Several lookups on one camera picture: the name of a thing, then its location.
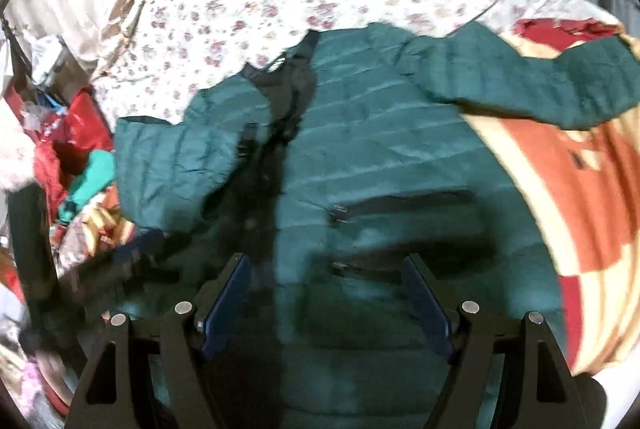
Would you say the dark green quilted jacket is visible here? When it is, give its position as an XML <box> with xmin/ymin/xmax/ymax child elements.
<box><xmin>115</xmin><ymin>23</ymin><xmax>639</xmax><ymax>428</ymax></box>

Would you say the red clothes pile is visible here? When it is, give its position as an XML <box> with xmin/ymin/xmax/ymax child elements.
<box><xmin>4</xmin><ymin>86</ymin><xmax>114</xmax><ymax>223</ymax></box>

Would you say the red orange love blanket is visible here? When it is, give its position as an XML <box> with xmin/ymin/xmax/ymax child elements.
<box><xmin>459</xmin><ymin>17</ymin><xmax>640</xmax><ymax>377</ymax></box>

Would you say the teal green garment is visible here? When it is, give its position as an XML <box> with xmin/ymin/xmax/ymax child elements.
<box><xmin>58</xmin><ymin>150</ymin><xmax>115</xmax><ymax>224</ymax></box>

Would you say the clear plastic bag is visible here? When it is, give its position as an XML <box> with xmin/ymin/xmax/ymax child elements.
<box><xmin>32</xmin><ymin>35</ymin><xmax>67</xmax><ymax>86</ymax></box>

